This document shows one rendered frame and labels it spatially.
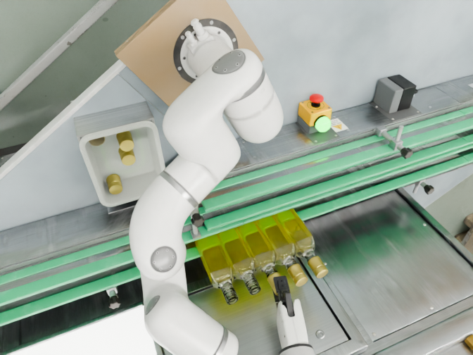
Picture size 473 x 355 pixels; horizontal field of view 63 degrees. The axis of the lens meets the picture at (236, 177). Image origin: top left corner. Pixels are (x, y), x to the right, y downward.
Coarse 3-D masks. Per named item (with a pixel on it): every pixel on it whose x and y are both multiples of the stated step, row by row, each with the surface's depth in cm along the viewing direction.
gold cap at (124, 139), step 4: (120, 132) 92; (124, 132) 92; (128, 132) 93; (116, 136) 93; (120, 136) 91; (124, 136) 91; (128, 136) 91; (120, 140) 90; (124, 140) 90; (128, 140) 90; (132, 140) 91; (120, 144) 90; (124, 144) 90; (128, 144) 91; (132, 144) 91; (120, 148) 91; (124, 148) 91; (128, 148) 92; (132, 148) 92
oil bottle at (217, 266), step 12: (204, 240) 100; (216, 240) 100; (204, 252) 97; (216, 252) 97; (204, 264) 99; (216, 264) 95; (228, 264) 95; (216, 276) 92; (228, 276) 93; (216, 288) 95
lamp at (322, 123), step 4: (320, 116) 108; (324, 116) 108; (316, 120) 108; (320, 120) 107; (324, 120) 107; (328, 120) 107; (316, 124) 108; (320, 124) 107; (324, 124) 107; (328, 124) 107; (316, 128) 109; (320, 128) 107; (324, 128) 108; (328, 128) 108
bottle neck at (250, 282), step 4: (248, 272) 94; (252, 272) 95; (244, 276) 94; (248, 276) 93; (252, 276) 93; (244, 280) 93; (248, 280) 92; (252, 280) 92; (256, 280) 93; (248, 284) 92; (252, 284) 91; (256, 284) 91; (248, 288) 92; (252, 288) 91; (256, 288) 91; (260, 288) 92; (252, 292) 92; (256, 292) 92
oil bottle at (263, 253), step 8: (248, 224) 103; (256, 224) 103; (240, 232) 102; (248, 232) 101; (256, 232) 101; (248, 240) 99; (256, 240) 99; (264, 240) 99; (248, 248) 99; (256, 248) 98; (264, 248) 98; (272, 248) 98; (256, 256) 96; (264, 256) 96; (272, 256) 96; (256, 264) 96; (264, 264) 95
